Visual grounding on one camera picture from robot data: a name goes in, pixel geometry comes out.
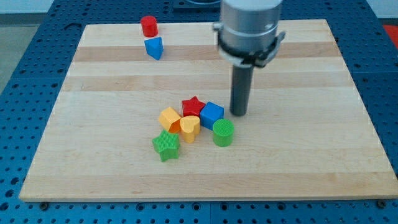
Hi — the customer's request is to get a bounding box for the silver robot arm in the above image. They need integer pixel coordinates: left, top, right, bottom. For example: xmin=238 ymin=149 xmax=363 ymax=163
xmin=213 ymin=0 xmax=285 ymax=68

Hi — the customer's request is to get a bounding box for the blue triangle block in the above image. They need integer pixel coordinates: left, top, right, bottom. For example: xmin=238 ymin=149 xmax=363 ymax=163
xmin=144 ymin=37 xmax=164 ymax=60

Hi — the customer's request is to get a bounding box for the red star block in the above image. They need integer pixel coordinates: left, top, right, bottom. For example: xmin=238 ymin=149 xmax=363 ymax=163
xmin=182 ymin=96 xmax=206 ymax=117

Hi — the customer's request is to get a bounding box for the blue cube block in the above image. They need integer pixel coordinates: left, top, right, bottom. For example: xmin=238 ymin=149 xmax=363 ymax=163
xmin=200 ymin=102 xmax=224 ymax=130

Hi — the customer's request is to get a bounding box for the yellow heart block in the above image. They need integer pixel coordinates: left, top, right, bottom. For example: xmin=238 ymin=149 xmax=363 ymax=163
xmin=180 ymin=116 xmax=200 ymax=143

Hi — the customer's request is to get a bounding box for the green cylinder block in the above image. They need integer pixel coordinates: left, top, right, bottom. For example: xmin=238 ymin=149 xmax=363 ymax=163
xmin=213 ymin=119 xmax=234 ymax=147

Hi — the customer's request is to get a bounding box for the yellow hexagon block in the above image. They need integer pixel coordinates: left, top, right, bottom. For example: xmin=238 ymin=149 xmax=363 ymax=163
xmin=158 ymin=107 xmax=182 ymax=133

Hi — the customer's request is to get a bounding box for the green star block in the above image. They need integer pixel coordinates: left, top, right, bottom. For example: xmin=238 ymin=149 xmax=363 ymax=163
xmin=152 ymin=130 xmax=180 ymax=162

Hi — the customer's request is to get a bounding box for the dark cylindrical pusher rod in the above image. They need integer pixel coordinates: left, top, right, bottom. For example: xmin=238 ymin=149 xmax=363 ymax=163
xmin=229 ymin=65 xmax=254 ymax=116

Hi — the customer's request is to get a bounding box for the wooden board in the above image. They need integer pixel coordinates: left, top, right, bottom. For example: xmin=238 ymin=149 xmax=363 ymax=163
xmin=19 ymin=19 xmax=397 ymax=202

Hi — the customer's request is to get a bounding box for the red cylinder block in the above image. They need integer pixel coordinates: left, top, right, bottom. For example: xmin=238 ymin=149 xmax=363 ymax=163
xmin=141 ymin=16 xmax=159 ymax=37

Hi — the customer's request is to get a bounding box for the blue perforated table plate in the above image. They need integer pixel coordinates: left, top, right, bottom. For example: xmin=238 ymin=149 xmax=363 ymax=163
xmin=1 ymin=0 xmax=397 ymax=223

